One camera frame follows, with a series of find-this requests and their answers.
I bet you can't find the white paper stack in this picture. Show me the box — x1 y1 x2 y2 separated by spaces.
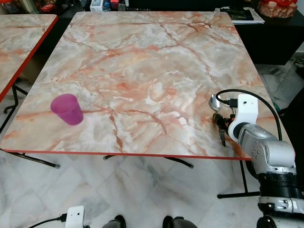
215 7 265 24

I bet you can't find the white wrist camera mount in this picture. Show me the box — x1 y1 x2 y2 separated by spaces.
228 94 259 139
66 206 85 228

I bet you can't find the black floor cable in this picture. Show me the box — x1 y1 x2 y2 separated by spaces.
290 54 304 67

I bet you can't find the silver metal canister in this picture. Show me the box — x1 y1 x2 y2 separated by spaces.
19 0 41 13

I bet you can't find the marble pattern folding table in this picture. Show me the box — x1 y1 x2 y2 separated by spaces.
0 10 281 199
0 14 58 114

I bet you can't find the small white box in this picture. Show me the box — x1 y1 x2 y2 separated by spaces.
90 0 104 11

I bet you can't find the purple plastic cup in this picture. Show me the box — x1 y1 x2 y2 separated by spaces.
50 94 84 126

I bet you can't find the black television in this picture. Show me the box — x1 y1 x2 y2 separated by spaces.
127 0 219 9

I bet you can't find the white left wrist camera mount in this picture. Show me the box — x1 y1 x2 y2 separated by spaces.
66 206 85 228

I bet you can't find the red orange figurine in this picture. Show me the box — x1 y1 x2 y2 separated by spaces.
259 0 298 19

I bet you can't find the black flat notebook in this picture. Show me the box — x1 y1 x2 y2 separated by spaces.
220 9 255 20

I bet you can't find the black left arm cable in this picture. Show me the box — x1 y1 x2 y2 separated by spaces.
28 215 67 228

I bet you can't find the black chair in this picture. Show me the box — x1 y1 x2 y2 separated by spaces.
284 90 304 157

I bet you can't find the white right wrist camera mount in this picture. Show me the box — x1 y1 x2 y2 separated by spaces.
228 94 259 139

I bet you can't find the black right robot leg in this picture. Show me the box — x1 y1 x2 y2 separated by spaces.
162 216 198 228

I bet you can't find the silver metal fork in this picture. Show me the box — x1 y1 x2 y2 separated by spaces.
210 94 223 119

